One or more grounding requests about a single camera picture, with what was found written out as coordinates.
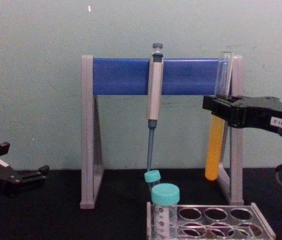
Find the black table cloth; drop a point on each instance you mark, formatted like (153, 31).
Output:
(43, 220)

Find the large teal-capped clear tube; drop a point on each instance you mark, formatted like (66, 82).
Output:
(165, 195)

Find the grey and blue pipette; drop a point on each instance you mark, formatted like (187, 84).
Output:
(154, 100)

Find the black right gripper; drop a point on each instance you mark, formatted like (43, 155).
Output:
(261, 112)

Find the grey stand with blue bar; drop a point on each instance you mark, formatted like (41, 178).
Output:
(125, 76)

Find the small teal-capped clear tube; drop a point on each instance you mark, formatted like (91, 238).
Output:
(152, 176)

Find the clear plastic tube rack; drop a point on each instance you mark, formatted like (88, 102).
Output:
(256, 220)

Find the glass test tube orange liquid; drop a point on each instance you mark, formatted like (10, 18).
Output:
(214, 150)

